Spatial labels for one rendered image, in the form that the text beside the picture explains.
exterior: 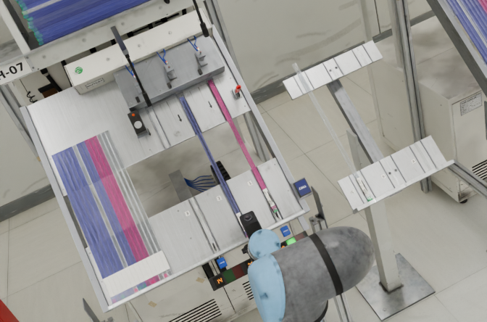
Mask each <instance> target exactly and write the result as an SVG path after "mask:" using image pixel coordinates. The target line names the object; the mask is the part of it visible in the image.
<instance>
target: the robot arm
mask: <svg viewBox="0 0 487 322"><path fill-rule="evenodd" d="M239 218H240V221H241V224H242V226H243V228H244V230H245V232H246V235H247V236H248V238H249V243H248V244H246V245H245V246H244V248H243V249H242V250H241V251H242V252H243V254H246V253H247V254H249V257H250V259H251V261H252V263H251V264H250V265H249V268H248V277H249V283H250V287H251V291H252V293H253V295H254V300H255V302H256V305H257V308H258V311H259V314H260V315H261V317H262V320H263V321H264V322H327V321H326V318H325V315H326V313H327V311H328V300H329V299H331V298H333V297H336V296H338V295H340V294H342V293H343V292H346V291H348V290H350V289H351V288H352V287H354V286H356V285H357V284H358V283H359V282H360V281H361V280H362V279H363V278H364V277H365V276H366V275H367V274H368V273H369V271H370V269H371V267H372V265H373V263H374V260H375V249H374V245H373V243H372V241H371V239H370V238H369V236H368V235H367V234H366V233H365V232H363V231H361V230H359V229H358V228H355V227H350V226H336V227H332V228H327V229H323V230H321V231H318V232H316V233H314V234H312V235H310V236H307V237H305V238H303V239H300V240H298V241H296V242H294V243H292V244H289V245H288V246H286V247H283V248H281V246H280V239H279V238H278V235H277V234H276V233H275V232H273V231H271V230H269V229H262V227H261V225H260V223H259V221H258V220H257V217H256V215H255V214H254V212H253V211H250V212H247V213H245V214H243V215H241V216H240V217H239Z"/></svg>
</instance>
